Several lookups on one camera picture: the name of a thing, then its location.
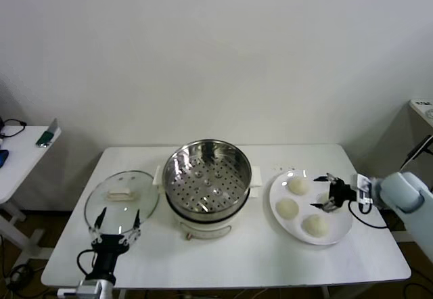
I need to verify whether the thin black cable loop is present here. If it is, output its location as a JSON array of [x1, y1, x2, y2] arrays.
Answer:
[[0, 118, 27, 140]]

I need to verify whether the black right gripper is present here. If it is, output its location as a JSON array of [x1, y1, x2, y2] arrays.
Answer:
[[310, 172, 358, 212]]

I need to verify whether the black power plug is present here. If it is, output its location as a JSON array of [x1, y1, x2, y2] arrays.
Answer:
[[405, 135, 433, 161]]

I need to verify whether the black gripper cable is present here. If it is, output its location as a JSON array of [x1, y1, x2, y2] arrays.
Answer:
[[76, 248, 99, 279], [346, 201, 390, 229]]

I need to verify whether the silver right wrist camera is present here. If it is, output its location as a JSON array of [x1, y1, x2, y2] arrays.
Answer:
[[350, 173, 375, 214]]

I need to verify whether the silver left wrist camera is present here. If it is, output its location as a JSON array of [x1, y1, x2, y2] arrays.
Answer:
[[56, 287, 85, 299]]

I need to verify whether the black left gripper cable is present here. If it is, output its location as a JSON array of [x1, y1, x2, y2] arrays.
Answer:
[[76, 248, 99, 279]]

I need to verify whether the round glass pot lid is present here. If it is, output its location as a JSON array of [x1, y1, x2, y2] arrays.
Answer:
[[84, 169, 160, 235]]

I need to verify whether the perforated steel steamer basket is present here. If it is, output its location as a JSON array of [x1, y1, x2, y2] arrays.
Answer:
[[162, 139, 254, 221]]

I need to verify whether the white electric cooker base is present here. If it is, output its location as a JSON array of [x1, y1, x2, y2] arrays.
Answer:
[[152, 164, 264, 242]]

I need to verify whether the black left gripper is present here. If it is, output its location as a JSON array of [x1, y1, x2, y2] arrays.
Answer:
[[88, 206, 142, 279]]

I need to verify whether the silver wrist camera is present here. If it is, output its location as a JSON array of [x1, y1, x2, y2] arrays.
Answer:
[[350, 173, 375, 214], [56, 287, 85, 299]]

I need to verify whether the white steamed baozi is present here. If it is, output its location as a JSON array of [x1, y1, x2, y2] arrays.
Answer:
[[301, 213, 329, 237], [316, 191, 334, 208], [275, 197, 300, 221], [286, 177, 311, 197]]

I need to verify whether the black floor cable coil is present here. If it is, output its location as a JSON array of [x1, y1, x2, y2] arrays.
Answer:
[[5, 263, 35, 292]]

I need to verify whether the large white plate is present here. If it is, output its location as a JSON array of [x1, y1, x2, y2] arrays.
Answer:
[[269, 169, 354, 246]]

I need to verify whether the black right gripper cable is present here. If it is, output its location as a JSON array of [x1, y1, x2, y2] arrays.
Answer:
[[346, 201, 390, 229]]

